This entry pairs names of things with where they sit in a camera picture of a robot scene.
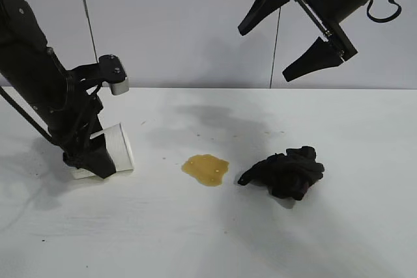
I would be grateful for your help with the white paper cup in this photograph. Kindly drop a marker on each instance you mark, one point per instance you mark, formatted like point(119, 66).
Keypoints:
point(122, 151)

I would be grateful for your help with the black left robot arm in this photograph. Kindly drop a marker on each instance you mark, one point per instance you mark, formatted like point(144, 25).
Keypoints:
point(16, 24)

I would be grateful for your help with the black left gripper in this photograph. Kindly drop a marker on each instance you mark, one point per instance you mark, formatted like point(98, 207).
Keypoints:
point(49, 95)

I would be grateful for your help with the black cloth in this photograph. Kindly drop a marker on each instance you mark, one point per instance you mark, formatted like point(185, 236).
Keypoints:
point(286, 174)

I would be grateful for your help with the brown liquid spill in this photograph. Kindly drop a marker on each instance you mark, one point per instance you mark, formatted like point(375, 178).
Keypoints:
point(205, 169)

